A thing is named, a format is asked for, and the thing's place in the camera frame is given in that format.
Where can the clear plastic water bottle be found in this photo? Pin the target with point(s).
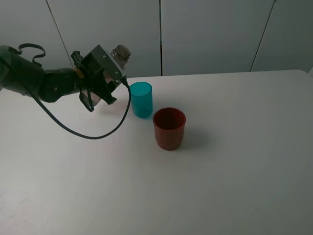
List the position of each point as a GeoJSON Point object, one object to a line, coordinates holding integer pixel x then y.
{"type": "Point", "coordinates": [105, 73]}

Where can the red plastic cup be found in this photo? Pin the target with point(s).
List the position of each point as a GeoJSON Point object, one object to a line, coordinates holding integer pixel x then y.
{"type": "Point", "coordinates": [169, 125]}

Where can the teal translucent plastic cup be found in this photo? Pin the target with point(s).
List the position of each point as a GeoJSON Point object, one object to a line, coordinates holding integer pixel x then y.
{"type": "Point", "coordinates": [142, 99]}

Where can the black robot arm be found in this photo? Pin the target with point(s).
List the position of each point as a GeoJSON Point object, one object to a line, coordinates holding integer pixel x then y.
{"type": "Point", "coordinates": [20, 73]}

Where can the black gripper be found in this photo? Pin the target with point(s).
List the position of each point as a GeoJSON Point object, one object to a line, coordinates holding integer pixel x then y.
{"type": "Point", "coordinates": [95, 80]}

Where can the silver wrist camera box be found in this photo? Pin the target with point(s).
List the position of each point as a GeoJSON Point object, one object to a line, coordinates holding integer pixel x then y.
{"type": "Point", "coordinates": [113, 63]}

